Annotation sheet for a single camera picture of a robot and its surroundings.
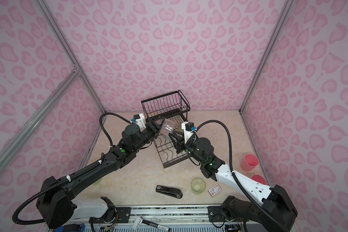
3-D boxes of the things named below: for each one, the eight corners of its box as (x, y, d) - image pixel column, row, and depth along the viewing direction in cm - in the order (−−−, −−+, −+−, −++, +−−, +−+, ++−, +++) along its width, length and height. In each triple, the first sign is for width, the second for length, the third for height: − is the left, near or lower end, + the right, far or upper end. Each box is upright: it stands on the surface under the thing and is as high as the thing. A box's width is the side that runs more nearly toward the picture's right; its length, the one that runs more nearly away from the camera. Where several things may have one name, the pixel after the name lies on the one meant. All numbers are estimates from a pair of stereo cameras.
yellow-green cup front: (194, 196, 81) (196, 191, 73) (190, 185, 85) (191, 179, 77) (205, 192, 82) (207, 187, 75) (200, 181, 86) (201, 175, 79)
